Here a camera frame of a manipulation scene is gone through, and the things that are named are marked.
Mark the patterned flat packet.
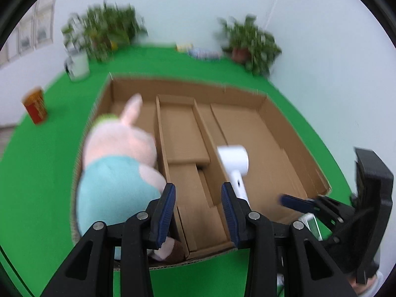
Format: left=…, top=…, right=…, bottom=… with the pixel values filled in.
left=187, top=48, right=222, bottom=60

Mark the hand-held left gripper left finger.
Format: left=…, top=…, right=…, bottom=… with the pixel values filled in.
left=40, top=183, right=177, bottom=297

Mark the green table cloth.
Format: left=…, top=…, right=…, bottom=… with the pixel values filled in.
left=0, top=45, right=369, bottom=297

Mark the white enamel mug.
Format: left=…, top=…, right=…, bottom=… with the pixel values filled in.
left=64, top=49, right=90, bottom=81

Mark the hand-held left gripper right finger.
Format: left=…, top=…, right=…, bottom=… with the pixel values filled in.
left=220, top=182, right=359, bottom=297

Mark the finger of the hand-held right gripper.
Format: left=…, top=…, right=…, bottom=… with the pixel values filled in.
left=279, top=193, right=356, bottom=227

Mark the large cardboard box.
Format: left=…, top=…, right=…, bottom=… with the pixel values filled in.
left=71, top=74, right=332, bottom=271

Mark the green plant in brown pot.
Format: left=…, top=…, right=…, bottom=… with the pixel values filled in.
left=217, top=15, right=283, bottom=76

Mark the pink plush pig toy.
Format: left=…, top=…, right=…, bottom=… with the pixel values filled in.
left=74, top=93, right=177, bottom=262

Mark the bushy green potted plant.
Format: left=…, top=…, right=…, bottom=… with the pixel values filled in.
left=61, top=1, right=148, bottom=62

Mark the red snack canister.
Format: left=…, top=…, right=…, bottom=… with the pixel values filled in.
left=21, top=87, right=48, bottom=125

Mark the wall of framed certificates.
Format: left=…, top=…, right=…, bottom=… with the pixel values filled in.
left=0, top=0, right=59, bottom=69

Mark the white hair dryer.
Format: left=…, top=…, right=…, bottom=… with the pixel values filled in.
left=216, top=145, right=252, bottom=206

